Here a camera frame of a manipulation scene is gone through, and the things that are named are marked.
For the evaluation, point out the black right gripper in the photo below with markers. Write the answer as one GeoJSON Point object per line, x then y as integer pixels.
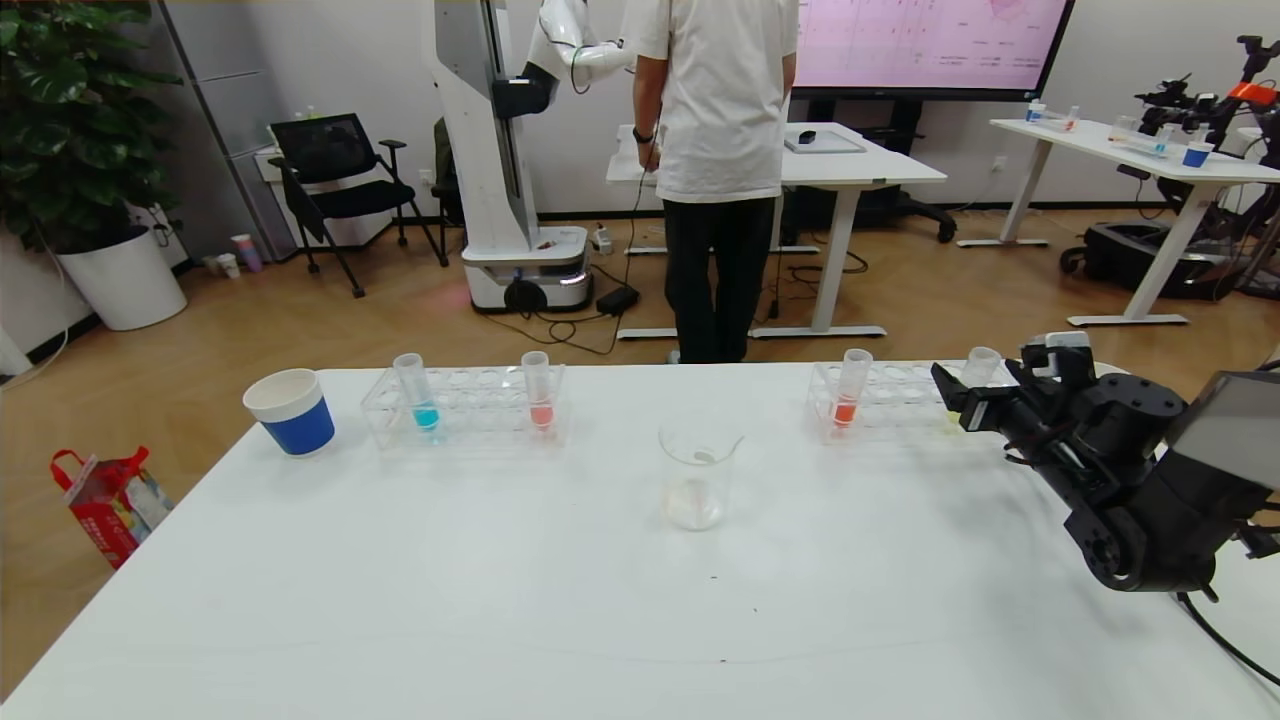
{"type": "Point", "coordinates": [981, 407]}

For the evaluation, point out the black power adapter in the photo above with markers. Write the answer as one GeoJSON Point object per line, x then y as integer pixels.
{"type": "Point", "coordinates": [618, 300]}

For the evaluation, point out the large wall display screen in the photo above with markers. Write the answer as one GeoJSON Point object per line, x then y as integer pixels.
{"type": "Point", "coordinates": [930, 50]}

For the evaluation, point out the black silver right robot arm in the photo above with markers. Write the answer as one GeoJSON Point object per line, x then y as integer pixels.
{"type": "Point", "coordinates": [1130, 540]}

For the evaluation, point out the black mobile robot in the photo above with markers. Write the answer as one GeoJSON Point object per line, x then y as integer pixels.
{"type": "Point", "coordinates": [1130, 255]}

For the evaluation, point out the small white cup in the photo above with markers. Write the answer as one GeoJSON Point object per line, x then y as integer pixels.
{"type": "Point", "coordinates": [228, 266]}

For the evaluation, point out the grey laptop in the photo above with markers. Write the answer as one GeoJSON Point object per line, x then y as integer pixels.
{"type": "Point", "coordinates": [835, 145]}

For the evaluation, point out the clear glass beaker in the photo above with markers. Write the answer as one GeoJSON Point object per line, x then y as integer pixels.
{"type": "Point", "coordinates": [700, 500]}

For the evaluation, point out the clear acrylic tube rack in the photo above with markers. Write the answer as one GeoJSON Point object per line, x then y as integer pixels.
{"type": "Point", "coordinates": [900, 400]}
{"type": "Point", "coordinates": [480, 405]}

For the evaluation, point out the pink tumbler cup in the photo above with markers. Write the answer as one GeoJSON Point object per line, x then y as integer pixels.
{"type": "Point", "coordinates": [247, 255]}

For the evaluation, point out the blue pigment test tube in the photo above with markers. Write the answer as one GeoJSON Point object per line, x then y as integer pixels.
{"type": "Point", "coordinates": [425, 415]}

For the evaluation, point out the pink-red pigment test tube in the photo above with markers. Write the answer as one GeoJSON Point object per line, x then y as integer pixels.
{"type": "Point", "coordinates": [541, 412]}

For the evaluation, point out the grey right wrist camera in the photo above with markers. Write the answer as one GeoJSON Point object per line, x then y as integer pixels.
{"type": "Point", "coordinates": [1055, 355]}

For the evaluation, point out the white humanoid robot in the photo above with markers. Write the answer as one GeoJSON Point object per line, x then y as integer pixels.
{"type": "Point", "coordinates": [480, 150]}

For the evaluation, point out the white power strip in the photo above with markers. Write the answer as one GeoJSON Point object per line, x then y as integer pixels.
{"type": "Point", "coordinates": [602, 240]}

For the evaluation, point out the black office chair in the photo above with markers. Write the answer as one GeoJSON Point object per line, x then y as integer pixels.
{"type": "Point", "coordinates": [330, 150]}

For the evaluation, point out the yellow pigment test tube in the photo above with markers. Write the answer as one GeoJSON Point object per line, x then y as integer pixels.
{"type": "Point", "coordinates": [982, 362]}

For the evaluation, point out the orange-red pigment test tube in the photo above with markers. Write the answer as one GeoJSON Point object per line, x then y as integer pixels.
{"type": "Point", "coordinates": [848, 405]}

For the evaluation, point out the black display stand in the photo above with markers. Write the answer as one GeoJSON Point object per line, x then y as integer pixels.
{"type": "Point", "coordinates": [900, 210]}

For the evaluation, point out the small blue paper cup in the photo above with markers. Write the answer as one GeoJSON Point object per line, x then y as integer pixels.
{"type": "Point", "coordinates": [1197, 157]}

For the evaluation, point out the red paper shopping bag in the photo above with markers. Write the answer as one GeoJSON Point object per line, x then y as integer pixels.
{"type": "Point", "coordinates": [110, 510]}

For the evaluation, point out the person in white t-shirt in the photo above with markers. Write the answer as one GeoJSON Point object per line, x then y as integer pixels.
{"type": "Point", "coordinates": [720, 100]}

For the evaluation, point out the potted green plant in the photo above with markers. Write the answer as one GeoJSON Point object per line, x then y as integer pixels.
{"type": "Point", "coordinates": [120, 280]}

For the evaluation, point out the grey metal cabinet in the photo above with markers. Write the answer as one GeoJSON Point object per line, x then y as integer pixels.
{"type": "Point", "coordinates": [230, 100]}

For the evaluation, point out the blue white paper cup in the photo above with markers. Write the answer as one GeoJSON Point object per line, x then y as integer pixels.
{"type": "Point", "coordinates": [295, 430]}

